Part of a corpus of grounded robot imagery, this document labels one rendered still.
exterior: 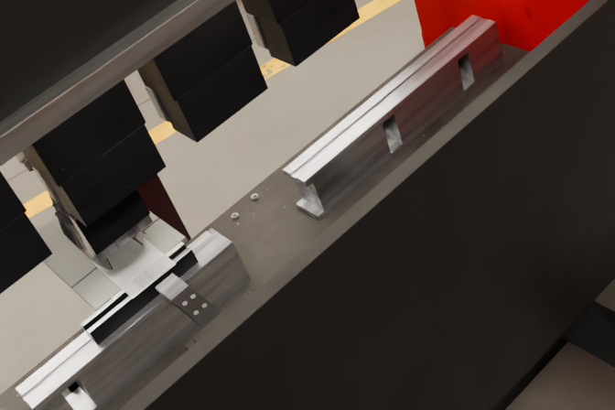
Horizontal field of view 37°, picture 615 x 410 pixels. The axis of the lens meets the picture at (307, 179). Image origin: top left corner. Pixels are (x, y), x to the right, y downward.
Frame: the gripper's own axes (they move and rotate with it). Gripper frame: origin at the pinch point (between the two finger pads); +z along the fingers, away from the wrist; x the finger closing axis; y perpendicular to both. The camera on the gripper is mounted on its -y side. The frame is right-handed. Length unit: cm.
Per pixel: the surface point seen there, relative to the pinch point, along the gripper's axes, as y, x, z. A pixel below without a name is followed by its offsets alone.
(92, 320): 4.3, -10.7, 5.5
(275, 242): -3.1, 21.7, 15.1
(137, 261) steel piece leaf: 1.9, 0.6, 2.7
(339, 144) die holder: 4.1, 39.5, 8.7
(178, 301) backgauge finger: 12.4, -0.3, 11.1
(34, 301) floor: -167, -3, -8
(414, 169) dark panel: 67, 16, 13
